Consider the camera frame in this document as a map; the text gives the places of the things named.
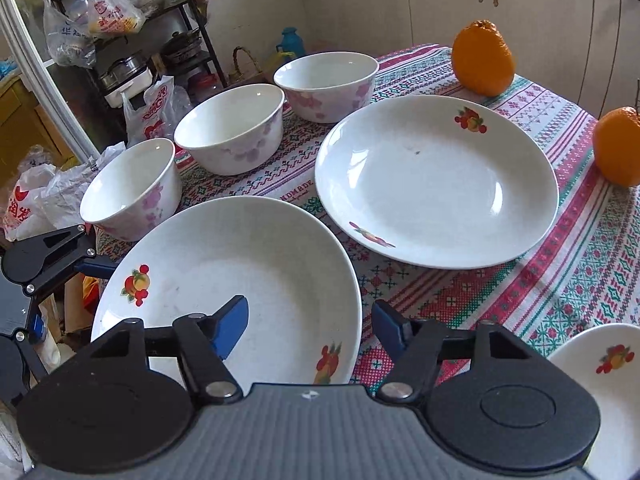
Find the orange with leaf stem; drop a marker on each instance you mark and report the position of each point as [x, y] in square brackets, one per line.
[620, 147]

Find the brown cardboard box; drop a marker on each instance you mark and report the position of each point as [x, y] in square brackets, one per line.
[75, 310]

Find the wicker basket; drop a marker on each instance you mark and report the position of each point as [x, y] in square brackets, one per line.
[247, 80]

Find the black metal rack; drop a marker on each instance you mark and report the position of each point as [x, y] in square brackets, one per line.
[206, 35]

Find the yellow wooden cabinet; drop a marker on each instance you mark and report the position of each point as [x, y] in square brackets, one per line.
[20, 125]

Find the blue thermos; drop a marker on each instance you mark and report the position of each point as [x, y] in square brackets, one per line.
[291, 42]

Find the white plastic bag red print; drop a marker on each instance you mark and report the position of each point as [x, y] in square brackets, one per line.
[155, 105]
[25, 205]

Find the white kitchen cabinets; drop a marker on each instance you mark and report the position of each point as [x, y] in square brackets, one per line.
[440, 5]

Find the clear jar with red lid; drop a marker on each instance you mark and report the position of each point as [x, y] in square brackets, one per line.
[202, 87]

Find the patterned red green tablecloth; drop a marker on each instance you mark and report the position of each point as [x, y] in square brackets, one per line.
[575, 260]

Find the white tray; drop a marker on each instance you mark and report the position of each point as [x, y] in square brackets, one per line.
[130, 91]

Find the steel pot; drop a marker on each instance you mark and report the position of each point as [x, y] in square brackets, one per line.
[125, 67]

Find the translucent plastic bag blue print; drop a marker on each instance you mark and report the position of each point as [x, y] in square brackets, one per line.
[65, 40]

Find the small white pink-flower bowl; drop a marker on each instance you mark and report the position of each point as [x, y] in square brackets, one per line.
[125, 180]

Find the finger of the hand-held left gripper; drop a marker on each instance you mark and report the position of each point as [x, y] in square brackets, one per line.
[55, 265]

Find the aluminium sliding door frame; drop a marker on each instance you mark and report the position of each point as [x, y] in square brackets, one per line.
[30, 45]

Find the orange with bumpy top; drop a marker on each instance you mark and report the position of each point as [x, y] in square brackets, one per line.
[482, 60]

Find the white plate with fruit print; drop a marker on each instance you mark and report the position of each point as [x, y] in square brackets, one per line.
[200, 270]
[610, 400]

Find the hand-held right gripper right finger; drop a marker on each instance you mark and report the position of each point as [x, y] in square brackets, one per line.
[387, 325]

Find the plastic bag with orange snacks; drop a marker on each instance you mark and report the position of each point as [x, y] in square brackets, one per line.
[112, 15]

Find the black pot with lid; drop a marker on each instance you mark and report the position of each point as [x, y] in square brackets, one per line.
[180, 47]

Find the crumpled clear plastic bag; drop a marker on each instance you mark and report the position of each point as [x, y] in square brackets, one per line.
[67, 187]

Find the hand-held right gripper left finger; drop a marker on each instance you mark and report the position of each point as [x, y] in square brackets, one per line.
[232, 327]

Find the white bowl with pink flowers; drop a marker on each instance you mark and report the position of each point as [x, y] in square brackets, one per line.
[225, 125]
[325, 80]

